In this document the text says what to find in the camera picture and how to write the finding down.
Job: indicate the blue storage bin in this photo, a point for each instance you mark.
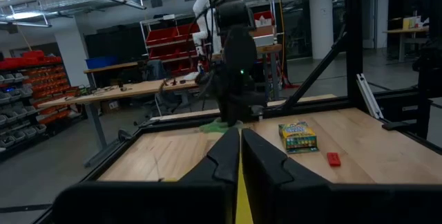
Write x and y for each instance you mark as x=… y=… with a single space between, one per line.
x=102 y=62

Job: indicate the red and white box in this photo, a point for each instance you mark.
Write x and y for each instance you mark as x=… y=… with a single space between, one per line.
x=264 y=18

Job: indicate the long wooden workbench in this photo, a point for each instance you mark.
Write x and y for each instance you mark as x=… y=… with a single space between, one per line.
x=138 y=88

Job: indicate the white shelving rack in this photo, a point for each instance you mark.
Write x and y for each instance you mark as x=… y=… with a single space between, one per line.
x=143 y=34

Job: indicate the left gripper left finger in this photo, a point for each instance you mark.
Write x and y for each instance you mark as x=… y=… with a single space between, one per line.
x=224 y=155

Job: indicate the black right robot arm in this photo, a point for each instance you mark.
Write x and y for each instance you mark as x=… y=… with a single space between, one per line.
x=238 y=51

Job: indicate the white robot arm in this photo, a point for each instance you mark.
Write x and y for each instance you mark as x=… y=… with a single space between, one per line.
x=202 y=6

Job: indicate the dark office chair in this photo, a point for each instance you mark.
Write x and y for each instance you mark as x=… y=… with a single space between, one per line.
x=156 y=72

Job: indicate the parts shelf with orange bins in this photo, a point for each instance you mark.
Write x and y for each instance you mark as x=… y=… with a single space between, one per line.
x=45 y=85

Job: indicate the wooden desk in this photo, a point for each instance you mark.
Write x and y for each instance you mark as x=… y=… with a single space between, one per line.
x=407 y=30

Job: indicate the red rectangular eraser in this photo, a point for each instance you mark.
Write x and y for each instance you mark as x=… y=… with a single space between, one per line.
x=334 y=159

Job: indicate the brown cardboard box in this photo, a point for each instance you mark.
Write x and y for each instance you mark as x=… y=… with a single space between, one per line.
x=110 y=106

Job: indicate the red storage bin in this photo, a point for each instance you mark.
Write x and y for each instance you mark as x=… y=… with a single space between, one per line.
x=160 y=36
x=163 y=53
x=186 y=32
x=186 y=48

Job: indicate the black frame clamp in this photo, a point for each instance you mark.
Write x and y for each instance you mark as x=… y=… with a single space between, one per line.
x=396 y=126

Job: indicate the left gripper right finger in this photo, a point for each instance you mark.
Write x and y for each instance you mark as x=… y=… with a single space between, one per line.
x=262 y=161

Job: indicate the silver frame bracket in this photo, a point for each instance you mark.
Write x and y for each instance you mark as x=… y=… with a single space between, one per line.
x=369 y=96

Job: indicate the yellow green crayon box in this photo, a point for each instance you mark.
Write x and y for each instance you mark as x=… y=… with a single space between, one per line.
x=297 y=137

